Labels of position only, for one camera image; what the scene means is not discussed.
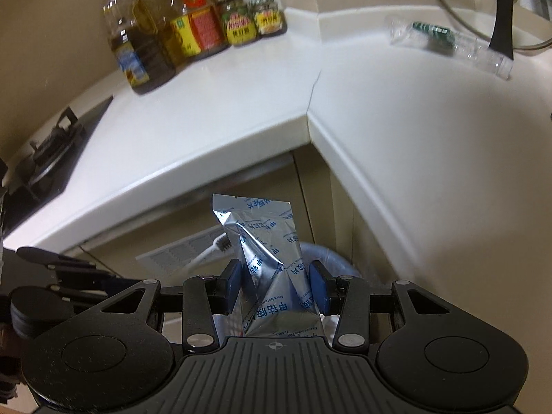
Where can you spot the black gas stove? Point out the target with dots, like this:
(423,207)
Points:
(51,151)

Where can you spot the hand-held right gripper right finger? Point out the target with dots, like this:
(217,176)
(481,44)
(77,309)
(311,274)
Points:
(318,284)

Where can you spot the glass pickle jar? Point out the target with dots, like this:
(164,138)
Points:
(237,26)
(269,19)

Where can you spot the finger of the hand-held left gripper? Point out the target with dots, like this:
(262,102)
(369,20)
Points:
(51,261)
(103,287)

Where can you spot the silver cabinet vent grille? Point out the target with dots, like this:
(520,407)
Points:
(172,258)

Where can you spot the grey dish cloth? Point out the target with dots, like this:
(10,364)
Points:
(267,258)

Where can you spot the large oil bottle blue label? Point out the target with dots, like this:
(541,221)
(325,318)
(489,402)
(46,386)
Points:
(146,64)

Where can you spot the white toothbrush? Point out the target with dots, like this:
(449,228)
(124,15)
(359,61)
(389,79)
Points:
(211,252)

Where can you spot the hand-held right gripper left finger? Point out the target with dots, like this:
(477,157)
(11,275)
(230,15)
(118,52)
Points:
(233,282)

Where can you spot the yellow cooking oil bottle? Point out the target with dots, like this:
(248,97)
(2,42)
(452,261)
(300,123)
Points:
(113,21)

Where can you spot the yellow oil bottle red label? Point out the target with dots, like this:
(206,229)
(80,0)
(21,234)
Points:
(194,30)

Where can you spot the glass pot lid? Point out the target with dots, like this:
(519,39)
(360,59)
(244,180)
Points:
(465,4)

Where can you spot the blue lined waste basket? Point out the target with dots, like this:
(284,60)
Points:
(332,258)

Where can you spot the clear tube package green insert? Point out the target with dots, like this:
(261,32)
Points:
(435,34)

